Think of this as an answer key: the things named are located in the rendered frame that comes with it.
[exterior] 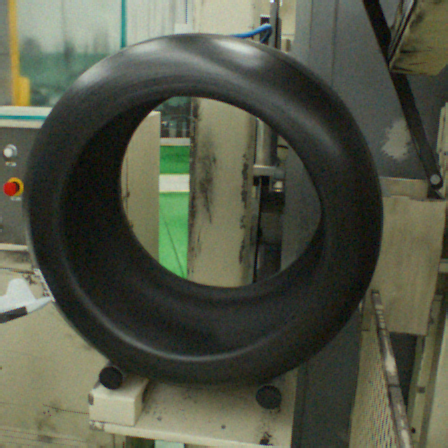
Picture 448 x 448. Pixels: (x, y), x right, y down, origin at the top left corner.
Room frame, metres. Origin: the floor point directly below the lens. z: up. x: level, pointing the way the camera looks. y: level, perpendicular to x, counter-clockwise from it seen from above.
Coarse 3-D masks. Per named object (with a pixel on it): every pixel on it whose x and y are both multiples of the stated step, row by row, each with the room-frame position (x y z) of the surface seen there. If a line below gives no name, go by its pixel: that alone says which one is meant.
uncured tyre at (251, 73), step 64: (128, 64) 0.91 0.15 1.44; (192, 64) 0.89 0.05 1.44; (256, 64) 0.89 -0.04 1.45; (64, 128) 0.92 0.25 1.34; (128, 128) 1.20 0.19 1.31; (320, 128) 0.86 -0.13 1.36; (64, 192) 0.93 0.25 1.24; (320, 192) 0.85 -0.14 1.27; (64, 256) 0.92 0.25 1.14; (128, 256) 1.19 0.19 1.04; (320, 256) 1.13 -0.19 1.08; (128, 320) 1.08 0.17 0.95; (192, 320) 1.15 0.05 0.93; (256, 320) 1.13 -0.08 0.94; (320, 320) 0.86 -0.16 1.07; (192, 384) 0.90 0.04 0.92
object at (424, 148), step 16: (368, 0) 1.18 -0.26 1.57; (368, 16) 1.19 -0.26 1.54; (384, 16) 1.18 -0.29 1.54; (384, 32) 1.18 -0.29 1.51; (384, 48) 1.18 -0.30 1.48; (400, 80) 1.17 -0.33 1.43; (400, 96) 1.17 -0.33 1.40; (416, 112) 1.17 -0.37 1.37; (416, 128) 1.17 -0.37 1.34; (416, 144) 1.17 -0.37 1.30; (432, 160) 1.16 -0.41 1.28; (432, 176) 1.16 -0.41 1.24
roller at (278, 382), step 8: (280, 376) 0.95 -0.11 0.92; (264, 384) 0.91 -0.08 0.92; (272, 384) 0.91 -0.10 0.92; (280, 384) 0.92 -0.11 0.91; (256, 392) 0.91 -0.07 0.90; (264, 392) 0.90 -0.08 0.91; (272, 392) 0.90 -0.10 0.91; (280, 392) 0.90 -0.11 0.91; (256, 400) 0.91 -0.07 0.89; (264, 400) 0.90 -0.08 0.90; (272, 400) 0.90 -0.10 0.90; (280, 400) 0.90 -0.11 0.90; (272, 408) 0.90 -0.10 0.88
